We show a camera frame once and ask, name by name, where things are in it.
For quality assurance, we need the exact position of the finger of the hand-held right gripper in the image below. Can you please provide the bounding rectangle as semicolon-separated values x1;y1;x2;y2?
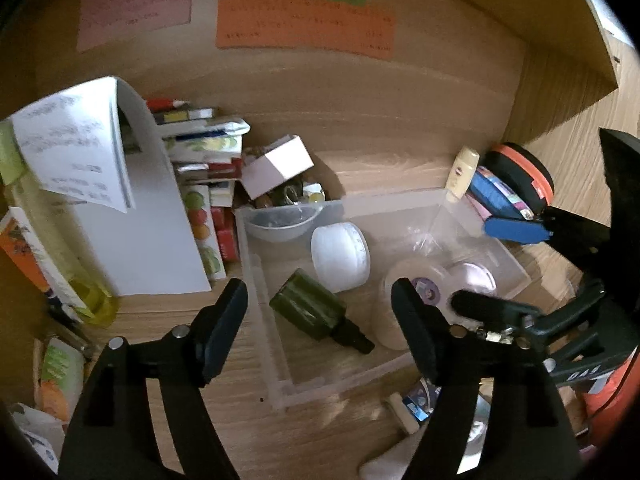
449;279;609;357
482;206;614;272

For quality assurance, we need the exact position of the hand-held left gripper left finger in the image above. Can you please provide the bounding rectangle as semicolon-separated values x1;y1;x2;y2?
59;278;249;480

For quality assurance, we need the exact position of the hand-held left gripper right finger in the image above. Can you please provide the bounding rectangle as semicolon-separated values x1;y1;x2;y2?
391;278;585;480

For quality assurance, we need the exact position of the blue battery box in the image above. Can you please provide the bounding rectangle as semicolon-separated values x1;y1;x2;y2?
402;380;441;423

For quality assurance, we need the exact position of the clear plastic storage bin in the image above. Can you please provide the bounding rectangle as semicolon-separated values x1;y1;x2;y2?
235;187;532;411

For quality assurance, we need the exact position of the wooden desktop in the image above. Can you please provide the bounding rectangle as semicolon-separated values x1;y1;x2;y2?
30;152;591;480

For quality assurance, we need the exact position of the beige cup with purple sticker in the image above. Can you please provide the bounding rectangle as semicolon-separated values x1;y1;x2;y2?
372;259;463;351

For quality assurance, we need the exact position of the pink notebook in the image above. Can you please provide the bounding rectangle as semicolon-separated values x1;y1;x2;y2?
465;195;493;222

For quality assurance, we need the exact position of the blue fabric pouch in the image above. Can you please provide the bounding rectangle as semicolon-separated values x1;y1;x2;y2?
470;166;535;221

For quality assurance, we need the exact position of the black and orange zip case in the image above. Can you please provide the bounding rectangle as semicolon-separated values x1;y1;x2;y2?
482;142;556;218

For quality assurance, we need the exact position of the cream tube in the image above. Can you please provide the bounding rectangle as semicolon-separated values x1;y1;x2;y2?
446;146;481;204

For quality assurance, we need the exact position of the dark green dropper bottle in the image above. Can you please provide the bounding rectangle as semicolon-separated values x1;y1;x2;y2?
269;267;376;356

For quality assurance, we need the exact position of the white eraser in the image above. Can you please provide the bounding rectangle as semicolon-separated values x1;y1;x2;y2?
384;392;421;435

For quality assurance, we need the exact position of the small red box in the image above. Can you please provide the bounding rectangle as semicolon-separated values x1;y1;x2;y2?
210;205;241;263

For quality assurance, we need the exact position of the tall fruit print box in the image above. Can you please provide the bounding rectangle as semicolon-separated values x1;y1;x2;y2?
180;185;228;281

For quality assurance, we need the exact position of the white round jar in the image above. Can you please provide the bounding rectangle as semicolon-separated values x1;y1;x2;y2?
311;221;372;293

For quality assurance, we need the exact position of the small clear plastic bowl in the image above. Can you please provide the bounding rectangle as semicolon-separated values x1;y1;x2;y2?
244;202;325;243

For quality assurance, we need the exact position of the silver round disc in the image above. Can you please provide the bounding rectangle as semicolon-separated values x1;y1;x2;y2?
425;385;493;476

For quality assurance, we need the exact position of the white printed paper sheet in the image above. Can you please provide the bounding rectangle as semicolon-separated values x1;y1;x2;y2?
10;76;213;297

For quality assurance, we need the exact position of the red and white box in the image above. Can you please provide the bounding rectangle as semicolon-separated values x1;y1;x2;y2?
175;157;243;183

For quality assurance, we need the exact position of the green and orange snack packet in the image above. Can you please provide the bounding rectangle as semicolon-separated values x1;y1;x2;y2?
32;335;86;421

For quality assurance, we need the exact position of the small white carton box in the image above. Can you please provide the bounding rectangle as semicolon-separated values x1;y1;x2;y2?
241;135;315;200

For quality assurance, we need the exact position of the white flat package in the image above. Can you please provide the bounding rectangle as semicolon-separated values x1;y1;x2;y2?
160;117;251;141

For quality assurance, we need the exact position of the white plastic bag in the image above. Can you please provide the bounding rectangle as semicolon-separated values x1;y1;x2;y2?
7;402;66;476

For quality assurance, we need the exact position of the yellow and black flat box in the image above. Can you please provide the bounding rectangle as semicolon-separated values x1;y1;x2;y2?
152;107;221;126

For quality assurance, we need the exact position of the orange and white carton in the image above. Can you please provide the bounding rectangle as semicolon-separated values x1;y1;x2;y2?
0;207;86;311

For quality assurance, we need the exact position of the red and white marker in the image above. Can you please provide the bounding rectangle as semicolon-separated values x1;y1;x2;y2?
145;98;191;112

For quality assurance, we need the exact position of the orange paper note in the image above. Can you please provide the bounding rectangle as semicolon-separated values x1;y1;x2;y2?
215;0;397;61

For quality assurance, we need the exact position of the pink paper note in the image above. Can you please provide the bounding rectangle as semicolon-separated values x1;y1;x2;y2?
76;0;194;53

